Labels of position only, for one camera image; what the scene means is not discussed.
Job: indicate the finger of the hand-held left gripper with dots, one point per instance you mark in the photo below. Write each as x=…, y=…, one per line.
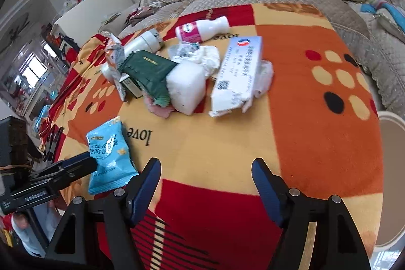
x=74, y=165

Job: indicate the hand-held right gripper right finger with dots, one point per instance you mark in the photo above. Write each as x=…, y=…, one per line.
x=265, y=191

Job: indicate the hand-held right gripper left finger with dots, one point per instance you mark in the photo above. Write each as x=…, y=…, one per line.
x=148, y=189

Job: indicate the blue snack packet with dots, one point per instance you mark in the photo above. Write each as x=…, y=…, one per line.
x=110, y=149

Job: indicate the small green white box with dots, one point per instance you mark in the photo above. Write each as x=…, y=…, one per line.
x=131, y=86

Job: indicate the white foam block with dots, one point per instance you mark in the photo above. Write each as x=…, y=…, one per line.
x=186, y=86

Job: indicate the dark green packet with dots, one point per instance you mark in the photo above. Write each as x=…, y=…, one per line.
x=148, y=74

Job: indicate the white medicine box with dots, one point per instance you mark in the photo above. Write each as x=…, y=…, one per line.
x=235, y=74

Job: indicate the pink plastic bin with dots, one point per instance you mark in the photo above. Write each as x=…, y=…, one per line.
x=392, y=178

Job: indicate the white tissue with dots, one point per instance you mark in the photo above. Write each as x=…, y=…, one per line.
x=202, y=56

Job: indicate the black box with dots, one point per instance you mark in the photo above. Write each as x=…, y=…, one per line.
x=12, y=140

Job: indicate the orange red printed blanket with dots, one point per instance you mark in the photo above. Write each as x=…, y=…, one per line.
x=316, y=130

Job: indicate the pink crumpled tissue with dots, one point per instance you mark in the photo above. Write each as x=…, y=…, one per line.
x=159, y=110

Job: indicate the clear plastic wrapper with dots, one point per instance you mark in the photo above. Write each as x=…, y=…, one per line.
x=264, y=78

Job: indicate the orange snack wrapper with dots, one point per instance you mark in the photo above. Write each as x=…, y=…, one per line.
x=114, y=53

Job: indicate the white cylindrical bottle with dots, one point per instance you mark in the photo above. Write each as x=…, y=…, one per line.
x=142, y=42

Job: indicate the pink label milk bottle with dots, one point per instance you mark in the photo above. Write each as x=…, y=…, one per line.
x=196, y=29

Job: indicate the colourful striped cloth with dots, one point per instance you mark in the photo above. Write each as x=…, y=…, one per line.
x=379, y=9

